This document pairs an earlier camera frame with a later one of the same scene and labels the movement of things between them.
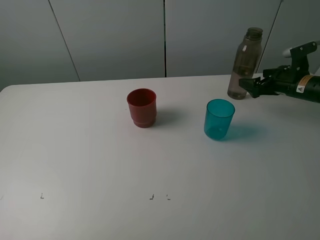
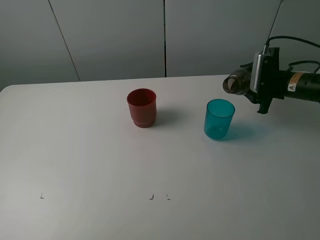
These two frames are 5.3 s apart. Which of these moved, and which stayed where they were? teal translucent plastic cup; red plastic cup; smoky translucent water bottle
Moved: smoky translucent water bottle
Stayed: red plastic cup; teal translucent plastic cup
